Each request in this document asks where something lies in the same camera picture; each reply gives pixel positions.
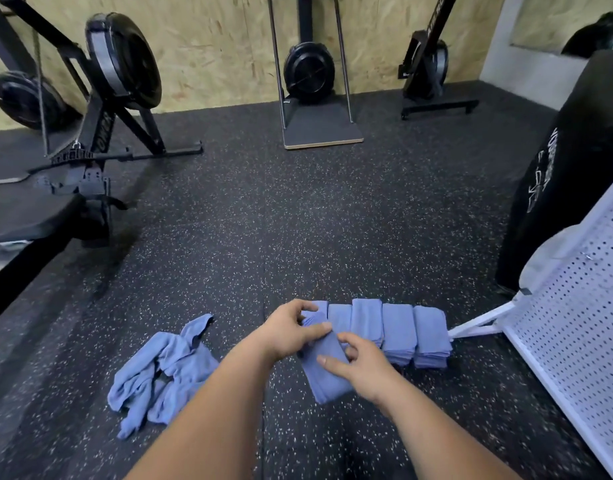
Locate black ski trainer grey platform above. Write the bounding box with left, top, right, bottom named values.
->
left=0, top=69, right=83, bottom=131

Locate person's right forearm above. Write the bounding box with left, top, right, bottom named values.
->
left=371, top=379, right=522, bottom=480

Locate white perforated metal rack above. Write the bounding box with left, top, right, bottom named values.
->
left=448, top=169, right=613, bottom=480

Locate black printed punching bag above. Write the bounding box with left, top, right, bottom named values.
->
left=496, top=49, right=613, bottom=291

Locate black upright exercise machine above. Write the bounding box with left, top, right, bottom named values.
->
left=398, top=0, right=480, bottom=121

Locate person's left forearm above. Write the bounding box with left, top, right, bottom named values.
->
left=127, top=339, right=288, bottom=480

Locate plain blue towel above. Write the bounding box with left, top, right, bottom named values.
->
left=299, top=329, right=356, bottom=406

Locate black rowing machine with rail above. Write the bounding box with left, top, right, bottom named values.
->
left=0, top=0, right=205, bottom=326

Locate black ski trainer wooden-edged platform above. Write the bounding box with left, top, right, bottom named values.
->
left=267, top=0, right=366, bottom=151

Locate person's left hand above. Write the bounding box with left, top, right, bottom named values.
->
left=249, top=299, right=334, bottom=364

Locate blue towel pile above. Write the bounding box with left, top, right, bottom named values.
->
left=107, top=313, right=220, bottom=441

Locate person's right hand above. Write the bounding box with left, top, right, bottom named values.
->
left=317, top=331, right=402, bottom=406

